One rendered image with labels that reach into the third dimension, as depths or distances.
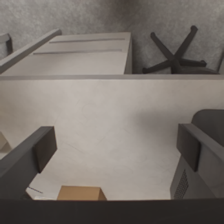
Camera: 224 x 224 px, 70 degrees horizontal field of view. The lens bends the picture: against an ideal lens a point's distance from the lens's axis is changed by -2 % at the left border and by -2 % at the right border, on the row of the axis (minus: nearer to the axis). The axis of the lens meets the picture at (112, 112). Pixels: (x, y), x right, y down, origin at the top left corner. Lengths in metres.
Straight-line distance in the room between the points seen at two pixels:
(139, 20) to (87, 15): 0.37
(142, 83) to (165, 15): 0.91
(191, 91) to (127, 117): 0.19
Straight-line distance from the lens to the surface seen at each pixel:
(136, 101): 0.46
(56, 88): 0.49
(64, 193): 0.96
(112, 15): 1.30
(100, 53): 0.78
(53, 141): 0.17
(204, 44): 1.41
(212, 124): 0.45
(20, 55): 0.97
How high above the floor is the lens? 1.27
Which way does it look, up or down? 50 degrees down
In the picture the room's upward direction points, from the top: 168 degrees counter-clockwise
